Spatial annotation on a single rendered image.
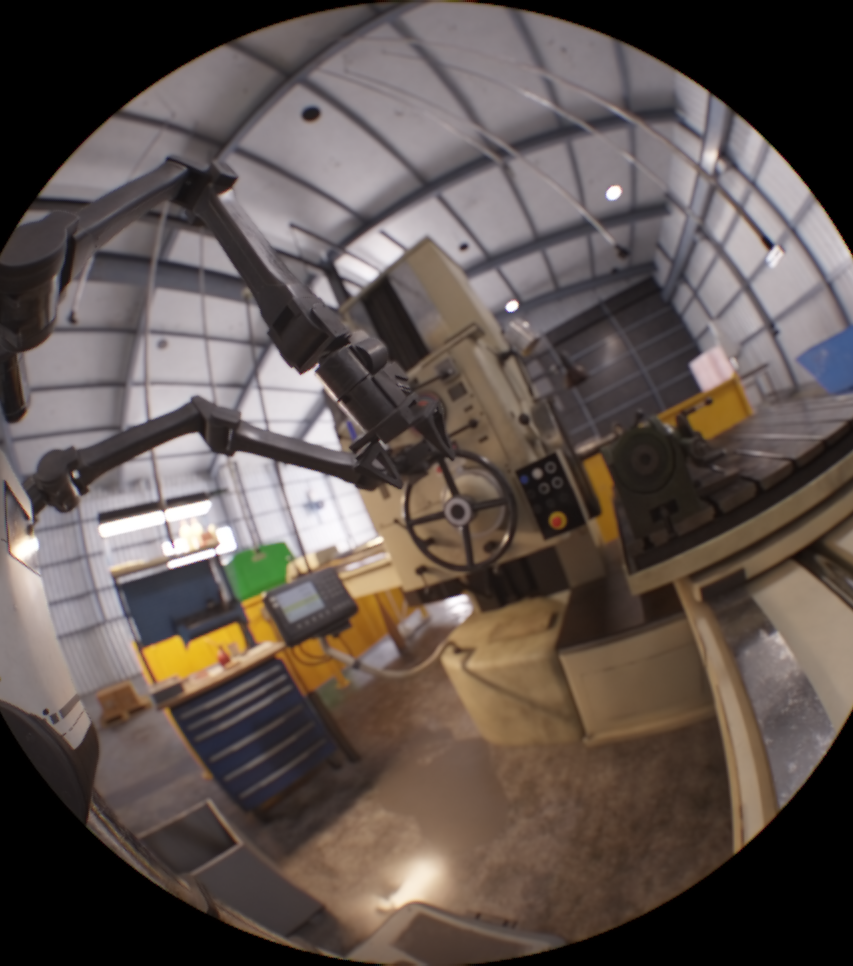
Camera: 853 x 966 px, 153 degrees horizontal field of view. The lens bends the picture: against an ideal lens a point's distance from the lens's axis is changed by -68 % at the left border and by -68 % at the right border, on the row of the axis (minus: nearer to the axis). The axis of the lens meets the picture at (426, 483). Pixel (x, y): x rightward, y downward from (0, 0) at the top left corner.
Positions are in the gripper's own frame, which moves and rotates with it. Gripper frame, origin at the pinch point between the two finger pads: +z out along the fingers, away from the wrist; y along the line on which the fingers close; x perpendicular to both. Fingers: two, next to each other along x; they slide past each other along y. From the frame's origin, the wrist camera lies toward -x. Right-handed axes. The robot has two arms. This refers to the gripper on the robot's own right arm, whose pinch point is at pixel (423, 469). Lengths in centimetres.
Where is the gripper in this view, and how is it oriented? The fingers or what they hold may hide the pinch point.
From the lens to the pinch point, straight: 44.6
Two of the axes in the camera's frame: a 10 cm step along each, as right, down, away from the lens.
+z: 6.1, 7.2, 3.3
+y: -7.5, 3.9, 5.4
